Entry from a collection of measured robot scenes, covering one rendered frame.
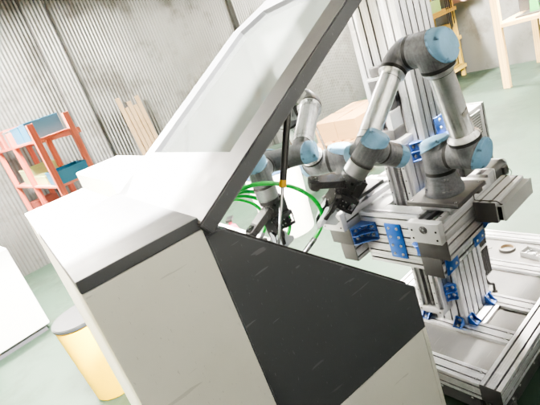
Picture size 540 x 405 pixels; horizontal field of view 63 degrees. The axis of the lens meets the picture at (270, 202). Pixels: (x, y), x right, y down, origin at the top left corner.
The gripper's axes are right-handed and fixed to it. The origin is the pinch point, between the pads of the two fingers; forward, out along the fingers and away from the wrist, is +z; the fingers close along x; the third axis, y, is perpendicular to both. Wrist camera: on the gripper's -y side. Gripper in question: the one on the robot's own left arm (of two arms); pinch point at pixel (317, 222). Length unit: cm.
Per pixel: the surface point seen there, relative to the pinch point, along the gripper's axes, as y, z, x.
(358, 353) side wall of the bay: 18.1, 18.5, -33.8
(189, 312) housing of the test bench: -37, 8, -47
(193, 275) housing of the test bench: -39, 0, -43
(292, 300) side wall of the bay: -10.7, 5.2, -35.5
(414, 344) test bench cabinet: 41, 17, -24
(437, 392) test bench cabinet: 61, 32, -27
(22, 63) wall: -267, 210, 531
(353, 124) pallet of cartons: 198, 91, 494
